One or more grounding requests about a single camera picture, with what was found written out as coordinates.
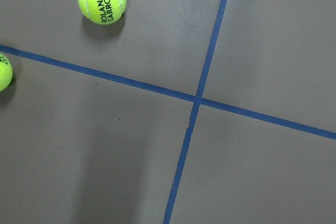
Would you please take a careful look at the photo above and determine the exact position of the tennis ball near tape cross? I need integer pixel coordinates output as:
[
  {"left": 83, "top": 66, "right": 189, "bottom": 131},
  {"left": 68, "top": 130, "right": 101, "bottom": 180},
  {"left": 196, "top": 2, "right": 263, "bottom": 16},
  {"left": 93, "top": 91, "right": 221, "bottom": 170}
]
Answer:
[{"left": 0, "top": 54, "right": 13, "bottom": 91}]

